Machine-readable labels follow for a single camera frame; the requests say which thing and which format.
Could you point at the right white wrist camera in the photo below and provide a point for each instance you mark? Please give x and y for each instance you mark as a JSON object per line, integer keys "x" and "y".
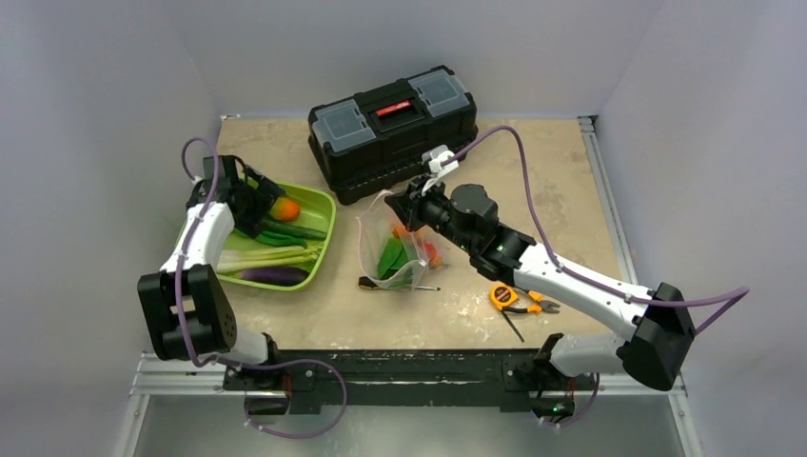
{"x": 440, "y": 162}

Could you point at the clear zip top bag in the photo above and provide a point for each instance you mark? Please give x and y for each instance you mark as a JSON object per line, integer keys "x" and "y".
{"x": 375, "y": 225}

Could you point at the orange green mango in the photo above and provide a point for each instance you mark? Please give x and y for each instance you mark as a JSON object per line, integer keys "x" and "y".
{"x": 285, "y": 210}

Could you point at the orange black pliers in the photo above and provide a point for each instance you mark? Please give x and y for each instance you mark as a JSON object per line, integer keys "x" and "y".
{"x": 537, "y": 304}

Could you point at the green plastic tray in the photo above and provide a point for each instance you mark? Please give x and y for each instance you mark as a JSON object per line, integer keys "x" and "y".
{"x": 315, "y": 202}

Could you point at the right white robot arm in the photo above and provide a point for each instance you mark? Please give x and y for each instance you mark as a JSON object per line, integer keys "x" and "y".
{"x": 649, "y": 332}

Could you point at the green leafy vegetable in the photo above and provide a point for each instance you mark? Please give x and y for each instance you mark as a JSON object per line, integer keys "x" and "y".
{"x": 392, "y": 267}

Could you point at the green cucumber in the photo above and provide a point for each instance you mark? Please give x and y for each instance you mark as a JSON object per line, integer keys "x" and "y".
{"x": 284, "y": 228}

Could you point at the black plastic toolbox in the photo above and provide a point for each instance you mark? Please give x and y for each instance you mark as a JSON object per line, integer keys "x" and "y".
{"x": 375, "y": 139}

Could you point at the green chilli pepper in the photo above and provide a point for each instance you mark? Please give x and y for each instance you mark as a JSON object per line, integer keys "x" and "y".
{"x": 277, "y": 238}

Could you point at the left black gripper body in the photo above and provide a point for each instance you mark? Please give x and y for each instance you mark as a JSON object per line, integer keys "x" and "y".
{"x": 253, "y": 199}

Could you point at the purple eggplant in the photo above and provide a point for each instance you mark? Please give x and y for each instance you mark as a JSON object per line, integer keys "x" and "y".
{"x": 274, "y": 276}

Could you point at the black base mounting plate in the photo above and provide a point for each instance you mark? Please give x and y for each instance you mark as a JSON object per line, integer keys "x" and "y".
{"x": 511, "y": 380}

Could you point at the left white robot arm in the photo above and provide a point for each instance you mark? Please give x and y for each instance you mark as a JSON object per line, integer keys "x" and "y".
{"x": 187, "y": 313}

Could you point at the orange carrot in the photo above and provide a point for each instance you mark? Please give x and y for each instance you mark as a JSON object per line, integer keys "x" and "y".
{"x": 401, "y": 232}

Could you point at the aluminium frame rails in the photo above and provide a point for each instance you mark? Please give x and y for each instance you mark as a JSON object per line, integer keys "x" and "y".
{"x": 586, "y": 204}

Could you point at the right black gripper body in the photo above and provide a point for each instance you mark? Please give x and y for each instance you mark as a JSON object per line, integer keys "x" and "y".
{"x": 411, "y": 202}

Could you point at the orange tape measure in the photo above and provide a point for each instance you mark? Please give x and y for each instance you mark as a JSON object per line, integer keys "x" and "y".
{"x": 503, "y": 297}

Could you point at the black yellow screwdriver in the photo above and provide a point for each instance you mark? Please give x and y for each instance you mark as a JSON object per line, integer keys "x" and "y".
{"x": 429, "y": 288}

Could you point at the green celery stalks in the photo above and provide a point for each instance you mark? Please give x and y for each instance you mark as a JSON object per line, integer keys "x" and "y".
{"x": 237, "y": 260}

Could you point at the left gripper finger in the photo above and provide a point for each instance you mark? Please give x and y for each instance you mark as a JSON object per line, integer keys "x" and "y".
{"x": 263, "y": 185}
{"x": 251, "y": 217}

